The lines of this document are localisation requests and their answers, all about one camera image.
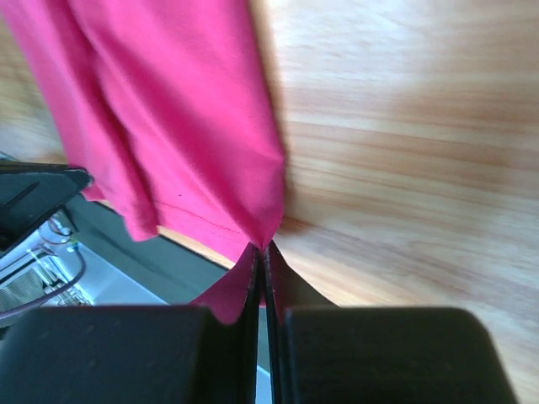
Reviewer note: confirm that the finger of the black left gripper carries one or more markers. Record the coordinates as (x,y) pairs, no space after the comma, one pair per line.
(31,193)

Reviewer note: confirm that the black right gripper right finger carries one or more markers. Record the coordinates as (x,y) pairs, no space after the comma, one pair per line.
(323,353)

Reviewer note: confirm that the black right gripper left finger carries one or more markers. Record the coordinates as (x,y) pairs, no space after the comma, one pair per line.
(202,352)

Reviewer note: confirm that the magenta pink t shirt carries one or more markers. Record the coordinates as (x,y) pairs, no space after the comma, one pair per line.
(165,104)

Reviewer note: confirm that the aluminium front rail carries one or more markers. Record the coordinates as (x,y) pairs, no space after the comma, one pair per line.
(58,258)

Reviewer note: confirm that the slotted grey cable duct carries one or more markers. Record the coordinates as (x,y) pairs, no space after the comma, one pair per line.
(24,289)

